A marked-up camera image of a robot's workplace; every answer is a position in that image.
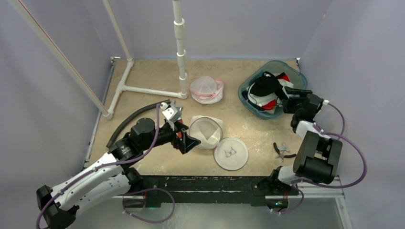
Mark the pale mint green bra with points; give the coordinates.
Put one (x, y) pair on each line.
(255, 100)

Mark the red and black bra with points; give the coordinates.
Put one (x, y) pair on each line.
(272, 101)

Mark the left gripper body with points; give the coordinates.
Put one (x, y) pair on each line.
(166, 134)

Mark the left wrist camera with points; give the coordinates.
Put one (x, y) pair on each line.
(171, 112)

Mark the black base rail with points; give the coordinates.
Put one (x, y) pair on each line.
(252, 190)

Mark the pink-trimmed mesh laundry bag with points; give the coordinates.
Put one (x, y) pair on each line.
(206, 90)

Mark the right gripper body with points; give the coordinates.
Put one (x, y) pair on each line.
(291, 100)

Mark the black pliers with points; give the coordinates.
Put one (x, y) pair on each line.
(282, 150)

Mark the white PVC pipe frame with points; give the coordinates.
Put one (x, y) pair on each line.
(179, 27)

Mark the teal plastic bin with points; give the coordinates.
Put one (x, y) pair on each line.
(272, 66)

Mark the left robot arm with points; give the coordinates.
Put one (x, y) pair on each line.
(112, 174)

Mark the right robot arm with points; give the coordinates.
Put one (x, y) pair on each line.
(318, 156)

